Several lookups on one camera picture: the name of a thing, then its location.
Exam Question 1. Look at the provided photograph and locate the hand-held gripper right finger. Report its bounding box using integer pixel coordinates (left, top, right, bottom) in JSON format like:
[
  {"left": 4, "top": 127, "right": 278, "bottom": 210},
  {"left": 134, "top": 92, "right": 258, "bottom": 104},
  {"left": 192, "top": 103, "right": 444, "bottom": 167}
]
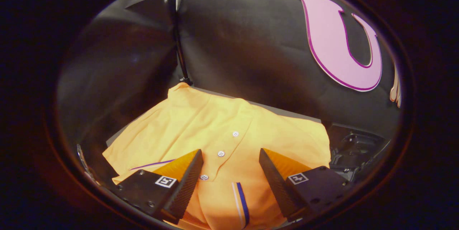
[{"left": 258, "top": 148, "right": 355, "bottom": 223}]

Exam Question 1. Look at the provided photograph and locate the orange polo shirt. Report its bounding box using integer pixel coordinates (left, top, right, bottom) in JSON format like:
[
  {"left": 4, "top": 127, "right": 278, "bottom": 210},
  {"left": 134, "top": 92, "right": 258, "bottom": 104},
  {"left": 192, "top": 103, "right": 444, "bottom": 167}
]
[{"left": 102, "top": 82, "right": 331, "bottom": 230}]

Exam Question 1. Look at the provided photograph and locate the white cabinet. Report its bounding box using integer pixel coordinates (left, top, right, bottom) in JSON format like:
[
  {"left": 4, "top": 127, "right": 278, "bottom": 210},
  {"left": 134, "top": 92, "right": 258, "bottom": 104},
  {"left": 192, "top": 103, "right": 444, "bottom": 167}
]
[{"left": 106, "top": 86, "right": 323, "bottom": 148}]

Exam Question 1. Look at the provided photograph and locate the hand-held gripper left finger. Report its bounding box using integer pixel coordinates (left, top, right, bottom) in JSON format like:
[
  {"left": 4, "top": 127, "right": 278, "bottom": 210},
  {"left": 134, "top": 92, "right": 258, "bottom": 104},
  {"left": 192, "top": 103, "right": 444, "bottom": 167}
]
[{"left": 114, "top": 148, "right": 204, "bottom": 225}]

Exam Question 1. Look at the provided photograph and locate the black backdrop stand pole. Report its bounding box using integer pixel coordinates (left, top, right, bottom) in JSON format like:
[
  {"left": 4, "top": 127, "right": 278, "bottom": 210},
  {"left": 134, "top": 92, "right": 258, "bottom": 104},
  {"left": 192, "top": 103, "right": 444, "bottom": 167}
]
[{"left": 164, "top": 0, "right": 193, "bottom": 86}]

